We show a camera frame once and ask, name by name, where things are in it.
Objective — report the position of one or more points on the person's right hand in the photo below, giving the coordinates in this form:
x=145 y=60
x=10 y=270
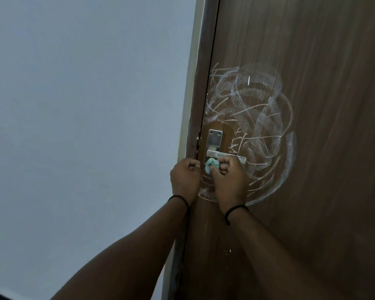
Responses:
x=232 y=184

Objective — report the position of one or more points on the person's left hand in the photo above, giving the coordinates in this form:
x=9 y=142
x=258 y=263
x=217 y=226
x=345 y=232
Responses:
x=186 y=179

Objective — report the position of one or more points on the pale blue wet wipe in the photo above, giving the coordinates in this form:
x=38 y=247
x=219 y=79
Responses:
x=211 y=164

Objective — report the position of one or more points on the brown wooden door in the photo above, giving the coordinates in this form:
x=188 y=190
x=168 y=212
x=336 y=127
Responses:
x=331 y=74

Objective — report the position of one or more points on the person's right forearm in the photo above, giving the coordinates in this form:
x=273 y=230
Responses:
x=268 y=256

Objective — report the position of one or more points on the person's left forearm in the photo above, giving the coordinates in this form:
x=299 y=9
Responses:
x=134 y=253

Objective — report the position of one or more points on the black wristband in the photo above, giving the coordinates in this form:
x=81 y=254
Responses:
x=236 y=207
x=178 y=196

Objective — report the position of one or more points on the brown door frame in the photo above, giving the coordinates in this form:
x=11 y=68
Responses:
x=206 y=59

